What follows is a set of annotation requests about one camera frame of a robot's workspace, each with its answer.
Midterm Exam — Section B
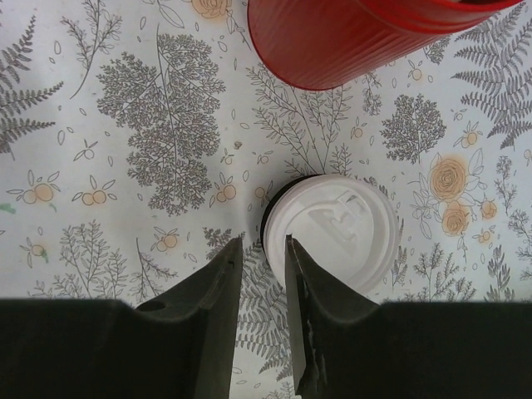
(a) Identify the stack of white lids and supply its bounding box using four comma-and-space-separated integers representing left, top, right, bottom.
260, 175, 400, 294

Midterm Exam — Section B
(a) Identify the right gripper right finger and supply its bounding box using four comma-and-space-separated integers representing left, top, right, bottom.
285, 237, 531, 398

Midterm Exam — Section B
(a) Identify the red straw holder cup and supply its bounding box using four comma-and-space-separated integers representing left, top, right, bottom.
247, 0, 516, 91

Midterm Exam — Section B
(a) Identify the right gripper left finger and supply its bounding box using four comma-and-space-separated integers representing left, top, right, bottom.
1, 238, 243, 398

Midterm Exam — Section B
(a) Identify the floral table mat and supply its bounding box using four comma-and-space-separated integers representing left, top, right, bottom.
1, 1, 531, 398

